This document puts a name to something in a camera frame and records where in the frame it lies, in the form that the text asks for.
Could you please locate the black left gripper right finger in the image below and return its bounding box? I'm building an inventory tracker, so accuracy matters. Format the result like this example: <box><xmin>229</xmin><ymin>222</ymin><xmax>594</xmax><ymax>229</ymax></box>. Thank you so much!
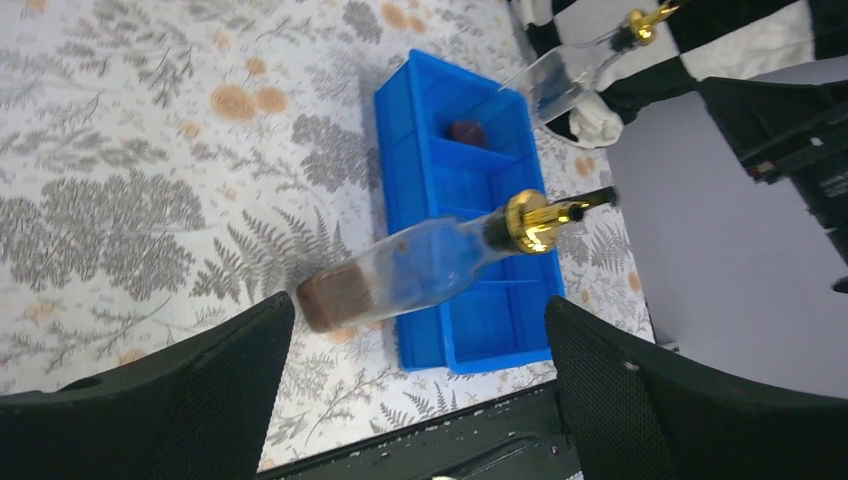
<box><xmin>545</xmin><ymin>296</ymin><xmax>847</xmax><ymax>479</ymax></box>

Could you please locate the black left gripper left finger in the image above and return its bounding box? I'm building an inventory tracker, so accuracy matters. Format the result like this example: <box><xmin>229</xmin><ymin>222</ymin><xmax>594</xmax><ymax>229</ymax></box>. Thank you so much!
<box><xmin>1</xmin><ymin>292</ymin><xmax>295</xmax><ymax>479</ymax></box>

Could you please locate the glass oil bottle gold spout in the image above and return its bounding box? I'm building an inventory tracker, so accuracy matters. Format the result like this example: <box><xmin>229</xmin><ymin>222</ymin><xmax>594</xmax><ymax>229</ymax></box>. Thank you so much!
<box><xmin>296</xmin><ymin>187</ymin><xmax>618</xmax><ymax>333</ymax></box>

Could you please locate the blue plastic divided bin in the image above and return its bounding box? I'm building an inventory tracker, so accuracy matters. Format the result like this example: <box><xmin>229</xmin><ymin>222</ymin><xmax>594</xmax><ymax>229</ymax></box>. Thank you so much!
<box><xmin>374</xmin><ymin>49</ymin><xmax>564</xmax><ymax>374</ymax></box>

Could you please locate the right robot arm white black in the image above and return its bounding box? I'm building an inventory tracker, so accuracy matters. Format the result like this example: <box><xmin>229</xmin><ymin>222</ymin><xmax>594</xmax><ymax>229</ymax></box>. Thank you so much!
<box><xmin>696</xmin><ymin>77</ymin><xmax>847</xmax><ymax>260</ymax></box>

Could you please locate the black white checkered cloth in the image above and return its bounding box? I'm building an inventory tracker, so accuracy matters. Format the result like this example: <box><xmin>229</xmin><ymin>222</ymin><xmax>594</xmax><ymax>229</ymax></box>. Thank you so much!
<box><xmin>544</xmin><ymin>1</ymin><xmax>847</xmax><ymax>149</ymax></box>

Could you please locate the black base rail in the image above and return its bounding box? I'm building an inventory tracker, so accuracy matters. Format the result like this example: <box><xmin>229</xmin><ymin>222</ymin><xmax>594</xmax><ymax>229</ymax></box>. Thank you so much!
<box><xmin>257</xmin><ymin>382</ymin><xmax>582</xmax><ymax>480</ymax></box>

